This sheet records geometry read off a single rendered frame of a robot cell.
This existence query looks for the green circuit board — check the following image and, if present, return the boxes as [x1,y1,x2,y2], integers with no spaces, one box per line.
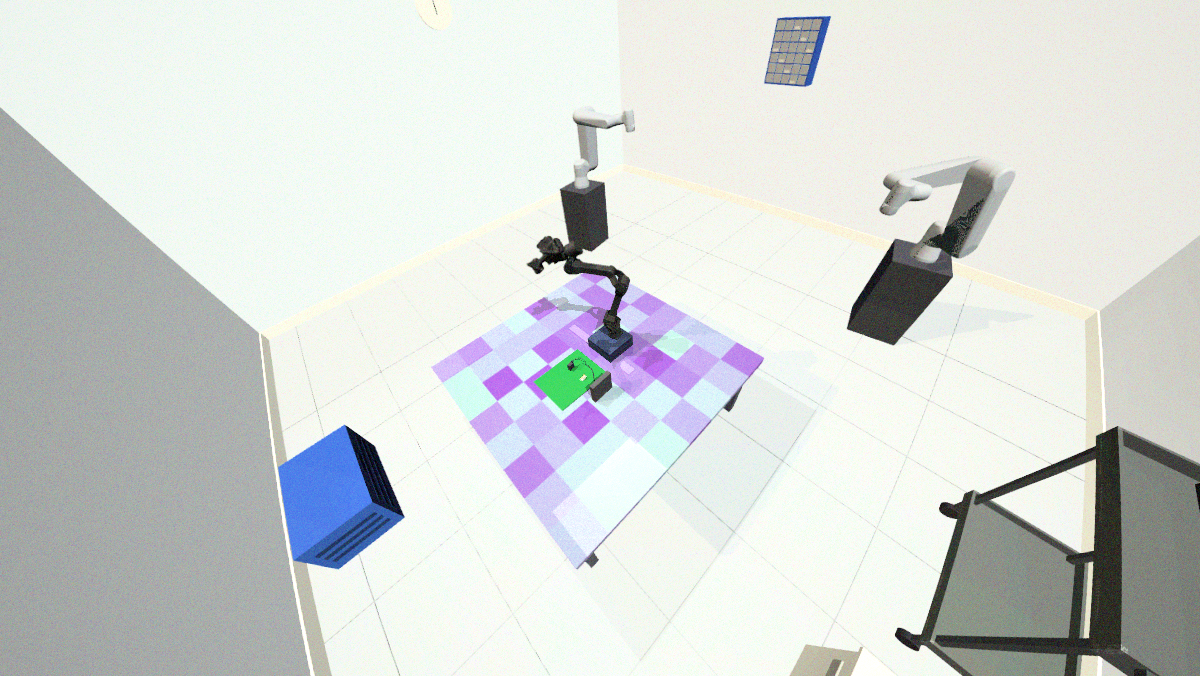
[534,349,606,411]

